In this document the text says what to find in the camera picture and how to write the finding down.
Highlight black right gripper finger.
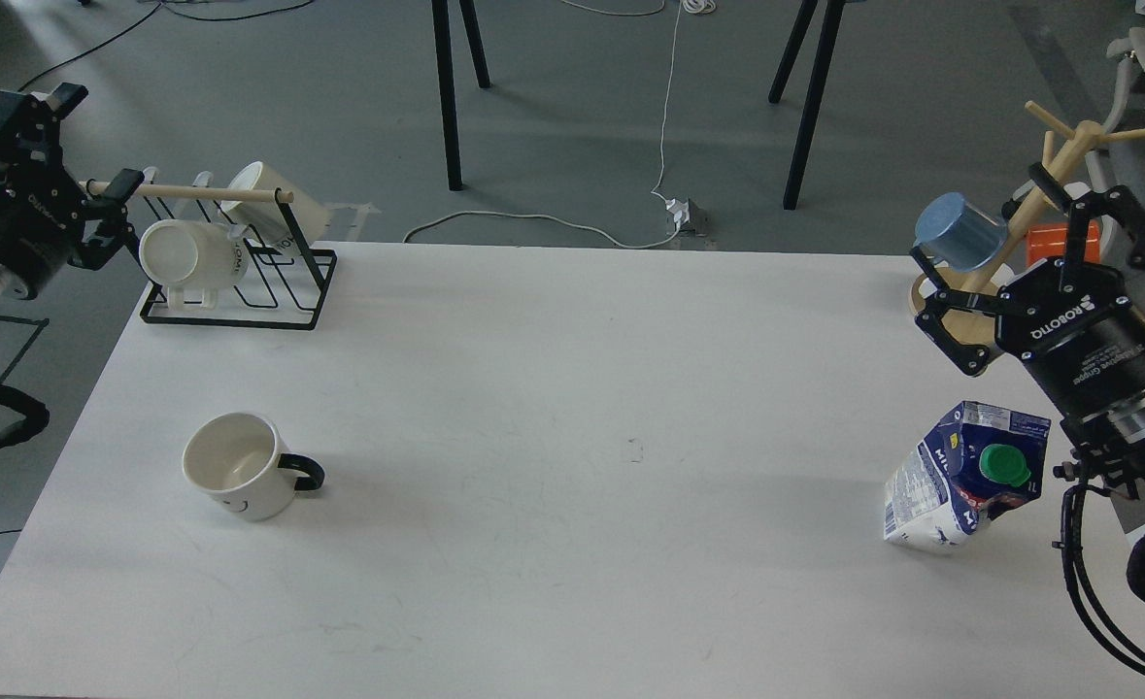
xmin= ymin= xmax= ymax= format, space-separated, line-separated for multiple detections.
xmin=1027 ymin=163 xmax=1145 ymax=284
xmin=910 ymin=245 xmax=1012 ymax=377

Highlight black table leg pair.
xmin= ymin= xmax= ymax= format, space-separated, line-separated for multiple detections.
xmin=767 ymin=1 xmax=847 ymax=211
xmin=431 ymin=0 xmax=492 ymax=193

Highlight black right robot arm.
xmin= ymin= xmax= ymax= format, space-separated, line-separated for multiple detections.
xmin=911 ymin=163 xmax=1145 ymax=678

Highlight orange mug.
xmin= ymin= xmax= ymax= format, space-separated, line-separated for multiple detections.
xmin=1026 ymin=218 xmax=1103 ymax=270

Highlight white power cable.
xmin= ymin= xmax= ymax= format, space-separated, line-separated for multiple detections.
xmin=402 ymin=0 xmax=719 ymax=250

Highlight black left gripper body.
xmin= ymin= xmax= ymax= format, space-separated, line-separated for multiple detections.
xmin=0 ymin=176 xmax=84 ymax=300

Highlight black wire cup rack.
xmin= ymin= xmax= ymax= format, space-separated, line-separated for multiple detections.
xmin=136 ymin=167 xmax=337 ymax=330

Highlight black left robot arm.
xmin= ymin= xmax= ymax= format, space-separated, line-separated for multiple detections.
xmin=0 ymin=83 xmax=143 ymax=454

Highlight black table leg pair right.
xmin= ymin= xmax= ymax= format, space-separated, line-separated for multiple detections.
xmin=767 ymin=1 xmax=847 ymax=211

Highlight black floor cable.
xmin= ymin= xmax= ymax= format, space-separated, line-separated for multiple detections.
xmin=0 ymin=0 xmax=316 ymax=162

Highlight wooden mug tree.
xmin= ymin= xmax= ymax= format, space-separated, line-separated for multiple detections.
xmin=960 ymin=101 xmax=1145 ymax=293

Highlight white power strip plug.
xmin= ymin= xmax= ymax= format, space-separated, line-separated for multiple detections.
xmin=664 ymin=198 xmax=711 ymax=236

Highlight white smiley mug black handle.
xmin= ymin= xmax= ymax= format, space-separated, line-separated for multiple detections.
xmin=182 ymin=413 xmax=326 ymax=521

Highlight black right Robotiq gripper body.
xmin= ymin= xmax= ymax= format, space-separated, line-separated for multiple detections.
xmin=995 ymin=258 xmax=1145 ymax=421

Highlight blue white milk carton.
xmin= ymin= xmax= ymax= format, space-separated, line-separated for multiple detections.
xmin=882 ymin=401 xmax=1052 ymax=553

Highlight cream mug front on rack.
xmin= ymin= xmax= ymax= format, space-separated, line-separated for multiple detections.
xmin=140 ymin=218 xmax=248 ymax=311

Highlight cream mug on rack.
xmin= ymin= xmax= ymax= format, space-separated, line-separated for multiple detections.
xmin=140 ymin=218 xmax=248 ymax=311
xmin=220 ymin=162 xmax=331 ymax=258

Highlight blue mug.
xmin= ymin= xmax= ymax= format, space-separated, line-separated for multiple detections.
xmin=915 ymin=191 xmax=1008 ymax=273

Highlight black table leg pair left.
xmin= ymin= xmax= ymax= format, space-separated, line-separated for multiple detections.
xmin=431 ymin=0 xmax=492 ymax=193

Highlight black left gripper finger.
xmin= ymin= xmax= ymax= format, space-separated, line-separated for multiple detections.
xmin=69 ymin=168 xmax=145 ymax=270
xmin=0 ymin=83 xmax=88 ymax=179

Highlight cream mug rear on rack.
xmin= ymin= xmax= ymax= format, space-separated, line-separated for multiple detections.
xmin=220 ymin=162 xmax=331 ymax=258

